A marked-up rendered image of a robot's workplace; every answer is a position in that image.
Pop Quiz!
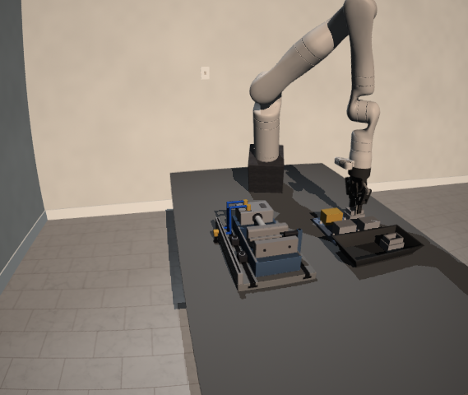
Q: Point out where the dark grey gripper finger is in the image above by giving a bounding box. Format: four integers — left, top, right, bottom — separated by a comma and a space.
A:
354, 183, 372, 215
345, 177, 356, 207

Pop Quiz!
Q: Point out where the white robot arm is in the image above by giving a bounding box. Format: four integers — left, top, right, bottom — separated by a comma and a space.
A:
249, 0, 380, 170

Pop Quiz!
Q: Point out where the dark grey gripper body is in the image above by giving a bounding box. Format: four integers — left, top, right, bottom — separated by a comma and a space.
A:
348, 167, 371, 193

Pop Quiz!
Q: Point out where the grey flat bar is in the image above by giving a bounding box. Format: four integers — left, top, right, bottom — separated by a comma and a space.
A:
249, 234, 284, 247

